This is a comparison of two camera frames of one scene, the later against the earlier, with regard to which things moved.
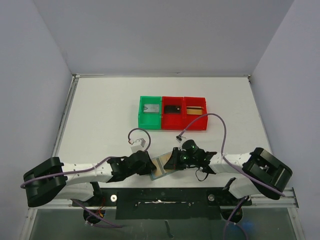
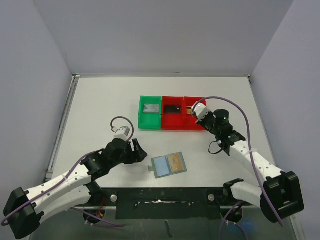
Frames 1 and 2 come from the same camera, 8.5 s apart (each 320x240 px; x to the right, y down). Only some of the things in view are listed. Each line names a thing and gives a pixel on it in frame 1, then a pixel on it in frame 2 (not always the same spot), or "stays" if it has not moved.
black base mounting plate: [178, 203] stays
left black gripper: [149, 167] -> [136, 155]
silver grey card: [151, 108] stays
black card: [172, 109] stays
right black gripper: [173, 160] -> [203, 122]
